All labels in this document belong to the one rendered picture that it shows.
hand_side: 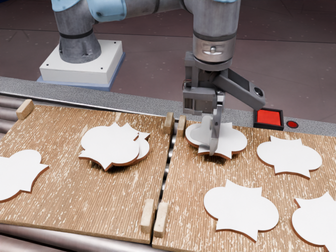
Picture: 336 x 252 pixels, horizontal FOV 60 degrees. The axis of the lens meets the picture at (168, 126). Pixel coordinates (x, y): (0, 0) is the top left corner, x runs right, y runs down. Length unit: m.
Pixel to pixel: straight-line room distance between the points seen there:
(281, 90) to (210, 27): 2.29
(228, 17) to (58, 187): 0.46
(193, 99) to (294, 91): 2.26
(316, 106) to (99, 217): 2.28
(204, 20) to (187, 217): 0.35
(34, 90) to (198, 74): 0.60
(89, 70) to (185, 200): 0.62
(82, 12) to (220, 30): 0.63
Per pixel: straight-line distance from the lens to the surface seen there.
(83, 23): 1.07
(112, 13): 0.52
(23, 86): 1.04
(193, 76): 0.56
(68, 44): 1.09
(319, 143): 0.79
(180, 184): 0.62
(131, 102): 0.87
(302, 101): 2.68
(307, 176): 0.69
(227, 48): 0.52
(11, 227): 0.66
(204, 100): 0.57
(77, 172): 0.67
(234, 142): 0.67
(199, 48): 0.52
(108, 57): 1.12
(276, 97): 2.65
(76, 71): 1.07
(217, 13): 0.49
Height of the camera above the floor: 1.42
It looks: 41 degrees down
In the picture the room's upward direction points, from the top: straight up
